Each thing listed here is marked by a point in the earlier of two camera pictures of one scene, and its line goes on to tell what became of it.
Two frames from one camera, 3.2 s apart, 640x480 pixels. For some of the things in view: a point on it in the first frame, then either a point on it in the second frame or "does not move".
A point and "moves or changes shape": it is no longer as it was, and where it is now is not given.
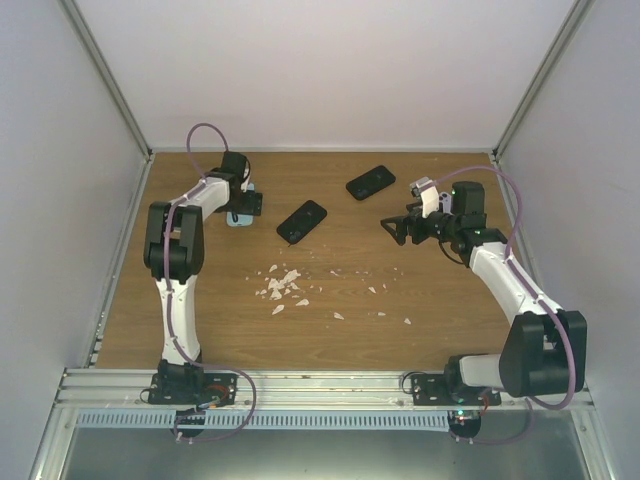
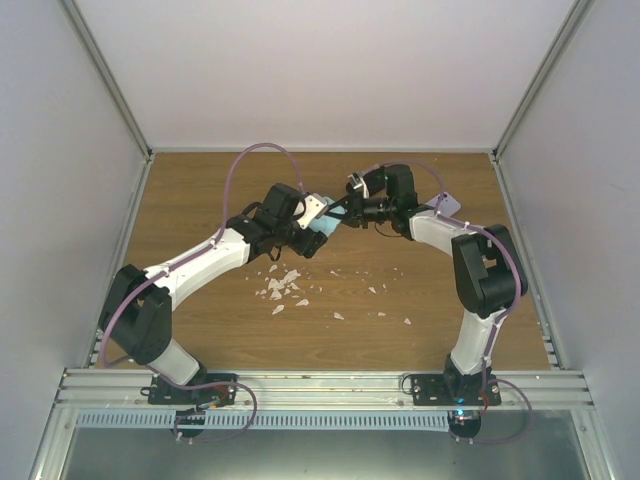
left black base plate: [192, 388] does not move
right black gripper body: [420, 235] → [360, 215]
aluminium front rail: [286, 390] does not move
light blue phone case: [240, 219] moves or changes shape
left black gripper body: [242, 205] → [306, 247]
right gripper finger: [401, 224] → [332, 206]
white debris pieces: [281, 285] does not move
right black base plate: [434, 390] does not move
